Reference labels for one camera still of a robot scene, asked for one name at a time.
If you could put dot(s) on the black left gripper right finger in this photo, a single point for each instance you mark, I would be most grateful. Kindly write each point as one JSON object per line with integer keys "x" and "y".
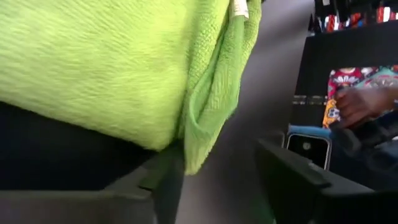
{"x": 311, "y": 202}

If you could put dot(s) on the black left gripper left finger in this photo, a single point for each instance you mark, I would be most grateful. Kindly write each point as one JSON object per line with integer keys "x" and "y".
{"x": 77, "y": 208}

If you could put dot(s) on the green microfibre towel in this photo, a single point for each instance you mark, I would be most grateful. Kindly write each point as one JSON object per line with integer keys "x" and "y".
{"x": 93, "y": 62}

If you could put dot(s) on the smartphone with blue case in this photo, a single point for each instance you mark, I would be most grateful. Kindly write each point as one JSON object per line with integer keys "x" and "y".
{"x": 311, "y": 149}

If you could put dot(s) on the person's hand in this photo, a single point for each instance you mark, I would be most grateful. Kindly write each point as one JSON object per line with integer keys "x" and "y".
{"x": 360, "y": 105}

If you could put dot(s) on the colourful snack packet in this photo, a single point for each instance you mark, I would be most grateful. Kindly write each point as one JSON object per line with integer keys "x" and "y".
{"x": 345, "y": 77}

